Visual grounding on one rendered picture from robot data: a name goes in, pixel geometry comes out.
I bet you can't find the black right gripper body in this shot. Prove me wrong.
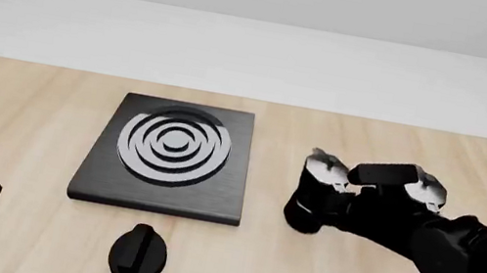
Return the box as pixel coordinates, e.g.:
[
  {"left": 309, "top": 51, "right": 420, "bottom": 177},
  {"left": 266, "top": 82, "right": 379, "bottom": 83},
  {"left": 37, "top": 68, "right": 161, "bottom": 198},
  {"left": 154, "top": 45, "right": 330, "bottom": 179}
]
[{"left": 334, "top": 182, "right": 433, "bottom": 248}]

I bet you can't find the flat black stove plate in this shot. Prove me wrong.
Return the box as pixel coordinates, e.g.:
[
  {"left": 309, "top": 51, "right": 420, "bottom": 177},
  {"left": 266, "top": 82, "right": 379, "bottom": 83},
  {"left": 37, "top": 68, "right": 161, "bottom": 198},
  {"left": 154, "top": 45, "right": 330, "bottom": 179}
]
[{"left": 64, "top": 83, "right": 261, "bottom": 229}]

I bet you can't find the round black stove knob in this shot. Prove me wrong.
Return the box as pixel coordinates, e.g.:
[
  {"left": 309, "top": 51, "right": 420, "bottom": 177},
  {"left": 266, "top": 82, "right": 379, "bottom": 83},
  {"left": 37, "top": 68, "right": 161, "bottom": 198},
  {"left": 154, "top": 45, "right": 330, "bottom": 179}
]
[{"left": 105, "top": 218, "right": 173, "bottom": 273}]

